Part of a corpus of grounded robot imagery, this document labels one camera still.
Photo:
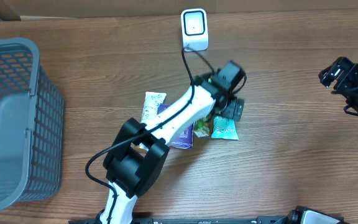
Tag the teal wet wipes pack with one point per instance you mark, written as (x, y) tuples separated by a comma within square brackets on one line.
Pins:
[(224, 128)]

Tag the purple pad package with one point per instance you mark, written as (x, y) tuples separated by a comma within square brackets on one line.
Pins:
[(185, 139)]

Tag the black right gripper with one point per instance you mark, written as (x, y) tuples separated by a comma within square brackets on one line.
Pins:
[(349, 71)]

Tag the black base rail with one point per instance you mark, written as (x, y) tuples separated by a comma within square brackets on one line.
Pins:
[(299, 215)]

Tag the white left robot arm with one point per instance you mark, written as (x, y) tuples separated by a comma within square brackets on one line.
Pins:
[(138, 153)]

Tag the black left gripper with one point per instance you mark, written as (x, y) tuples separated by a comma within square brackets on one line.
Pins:
[(237, 107)]

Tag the green yellow juice pouch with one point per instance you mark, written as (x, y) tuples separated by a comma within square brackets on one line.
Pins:
[(201, 128)]

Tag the white barcode scanner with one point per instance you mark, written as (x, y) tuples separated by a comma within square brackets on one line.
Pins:
[(194, 30)]

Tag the grey plastic basket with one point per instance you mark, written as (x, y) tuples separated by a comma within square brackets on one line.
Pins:
[(31, 126)]

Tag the white cream tube gold cap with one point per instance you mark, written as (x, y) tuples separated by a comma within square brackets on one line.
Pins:
[(152, 102)]

